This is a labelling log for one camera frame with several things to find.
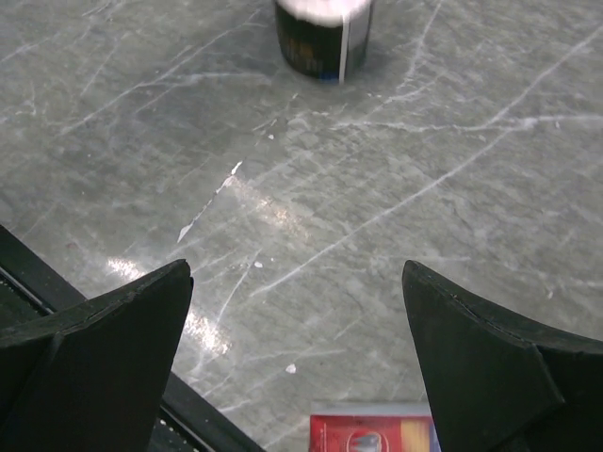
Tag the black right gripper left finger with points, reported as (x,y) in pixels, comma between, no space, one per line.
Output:
(91,377)

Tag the black roll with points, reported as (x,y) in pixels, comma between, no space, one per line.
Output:
(325,40)

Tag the red toothpaste box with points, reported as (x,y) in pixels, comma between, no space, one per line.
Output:
(349,426)

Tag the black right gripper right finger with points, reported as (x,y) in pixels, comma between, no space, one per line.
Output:
(497,380)

